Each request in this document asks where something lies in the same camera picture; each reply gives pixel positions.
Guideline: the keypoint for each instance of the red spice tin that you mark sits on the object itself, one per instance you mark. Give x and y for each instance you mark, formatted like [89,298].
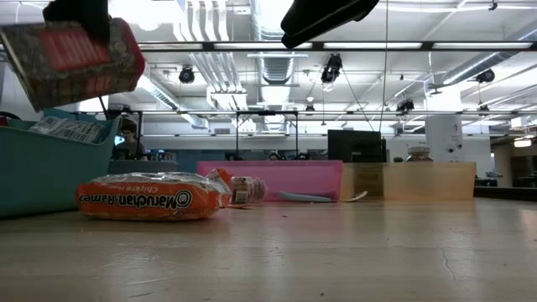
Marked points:
[84,75]

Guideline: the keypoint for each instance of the small saffron spice jar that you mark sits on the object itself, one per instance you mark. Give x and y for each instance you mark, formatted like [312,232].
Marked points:
[243,191]

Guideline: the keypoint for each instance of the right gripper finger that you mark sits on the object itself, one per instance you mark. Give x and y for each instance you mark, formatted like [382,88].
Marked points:
[327,19]

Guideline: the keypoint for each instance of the white round column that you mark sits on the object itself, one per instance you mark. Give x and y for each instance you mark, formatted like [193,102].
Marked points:
[444,134]

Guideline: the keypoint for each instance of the black ceiling spotlight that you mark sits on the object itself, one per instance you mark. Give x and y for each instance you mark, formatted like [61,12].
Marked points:
[486,75]
[186,74]
[405,105]

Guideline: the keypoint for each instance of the teal plastic basket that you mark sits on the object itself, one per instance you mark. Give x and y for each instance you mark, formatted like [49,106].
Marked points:
[50,180]

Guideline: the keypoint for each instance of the orange Maruchan ramen packet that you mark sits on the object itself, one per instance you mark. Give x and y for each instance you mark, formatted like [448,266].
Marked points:
[147,201]

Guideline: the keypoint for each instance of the black aluminium rig frame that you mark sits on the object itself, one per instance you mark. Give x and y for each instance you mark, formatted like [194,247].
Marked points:
[317,45]

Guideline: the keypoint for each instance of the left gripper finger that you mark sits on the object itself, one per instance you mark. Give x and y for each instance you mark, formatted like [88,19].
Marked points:
[84,14]

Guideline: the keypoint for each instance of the person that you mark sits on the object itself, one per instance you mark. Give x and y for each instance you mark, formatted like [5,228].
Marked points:
[274,156]
[128,142]

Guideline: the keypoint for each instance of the orange plastic bin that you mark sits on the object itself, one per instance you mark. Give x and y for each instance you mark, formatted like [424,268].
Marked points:
[419,180]

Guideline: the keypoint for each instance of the pink plastic bin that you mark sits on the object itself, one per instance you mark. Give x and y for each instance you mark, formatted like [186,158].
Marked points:
[293,176]

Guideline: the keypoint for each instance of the black monitor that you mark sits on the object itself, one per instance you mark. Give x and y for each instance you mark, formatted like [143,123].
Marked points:
[356,147]

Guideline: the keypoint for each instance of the white-lidded spice jar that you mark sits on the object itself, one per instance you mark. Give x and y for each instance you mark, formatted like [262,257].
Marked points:
[419,154]

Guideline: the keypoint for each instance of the black overhead camera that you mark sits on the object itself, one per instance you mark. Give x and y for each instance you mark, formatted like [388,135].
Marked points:
[333,67]

